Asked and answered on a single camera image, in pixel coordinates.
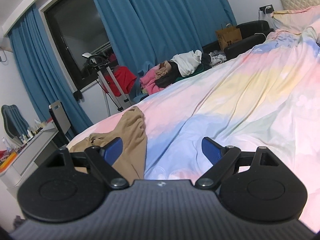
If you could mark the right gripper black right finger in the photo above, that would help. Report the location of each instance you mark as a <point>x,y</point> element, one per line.
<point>212,150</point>

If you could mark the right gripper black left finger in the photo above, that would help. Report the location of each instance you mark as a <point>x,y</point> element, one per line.
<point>105,155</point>

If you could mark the tan garment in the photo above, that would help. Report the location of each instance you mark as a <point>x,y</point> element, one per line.
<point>130,161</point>

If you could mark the black and white chair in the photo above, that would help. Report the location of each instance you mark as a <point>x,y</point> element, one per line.
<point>60,119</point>

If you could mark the silver tripod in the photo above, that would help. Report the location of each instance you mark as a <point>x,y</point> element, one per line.
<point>105,70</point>

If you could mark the red garment on tripod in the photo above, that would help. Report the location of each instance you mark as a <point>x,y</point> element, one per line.
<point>124,77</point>

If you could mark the pastel rainbow bed cover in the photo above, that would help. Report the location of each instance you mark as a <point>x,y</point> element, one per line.
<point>268,96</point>

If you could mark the pink garment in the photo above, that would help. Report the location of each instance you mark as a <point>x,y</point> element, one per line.
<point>147,82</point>

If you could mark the black garment in pile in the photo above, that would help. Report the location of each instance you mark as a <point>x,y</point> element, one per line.
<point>167,74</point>

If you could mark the white desk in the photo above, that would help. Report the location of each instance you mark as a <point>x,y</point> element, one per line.
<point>27,161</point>

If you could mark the white garment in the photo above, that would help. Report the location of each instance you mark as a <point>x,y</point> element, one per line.
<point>188,62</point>

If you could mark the blue curtain beside desk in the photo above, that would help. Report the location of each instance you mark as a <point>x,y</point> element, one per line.
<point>40,71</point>

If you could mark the brown paper bag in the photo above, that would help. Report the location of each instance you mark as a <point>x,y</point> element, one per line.
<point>228,36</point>

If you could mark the black sofa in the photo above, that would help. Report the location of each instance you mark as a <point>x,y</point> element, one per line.
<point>253,33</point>

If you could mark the dark window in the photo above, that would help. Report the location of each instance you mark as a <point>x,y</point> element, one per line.
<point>74,27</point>

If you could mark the blue curtain beside sofa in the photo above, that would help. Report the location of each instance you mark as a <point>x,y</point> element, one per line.
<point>144,33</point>

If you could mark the pastel pillow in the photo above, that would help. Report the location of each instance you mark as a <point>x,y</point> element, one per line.
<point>295,21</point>

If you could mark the wall mirror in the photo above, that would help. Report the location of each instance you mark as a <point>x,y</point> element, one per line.
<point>15,124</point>

